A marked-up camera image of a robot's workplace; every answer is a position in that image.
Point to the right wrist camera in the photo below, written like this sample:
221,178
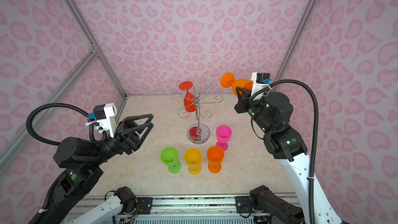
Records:
260,81

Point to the yellow wine glass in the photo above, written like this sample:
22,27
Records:
193,158

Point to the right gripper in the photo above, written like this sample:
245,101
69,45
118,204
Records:
243,100

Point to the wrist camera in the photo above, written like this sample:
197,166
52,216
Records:
260,81
105,116

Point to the aluminium frame strut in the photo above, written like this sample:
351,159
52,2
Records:
19,142

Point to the green wine glass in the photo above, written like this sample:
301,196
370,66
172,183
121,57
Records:
169,156

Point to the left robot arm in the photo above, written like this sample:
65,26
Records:
81,161

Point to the chrome wine glass rack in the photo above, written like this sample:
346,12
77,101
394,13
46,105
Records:
198,133

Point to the red wine glass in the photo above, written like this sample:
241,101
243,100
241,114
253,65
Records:
188,99

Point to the orange wine glass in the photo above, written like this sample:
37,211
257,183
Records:
228,80
215,156

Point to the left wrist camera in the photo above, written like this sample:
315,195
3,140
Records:
105,116

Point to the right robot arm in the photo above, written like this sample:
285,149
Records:
286,145

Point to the pink wine glass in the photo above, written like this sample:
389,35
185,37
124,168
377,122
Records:
223,135

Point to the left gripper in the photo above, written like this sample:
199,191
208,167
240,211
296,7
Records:
126,140

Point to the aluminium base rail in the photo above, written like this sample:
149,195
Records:
205,209

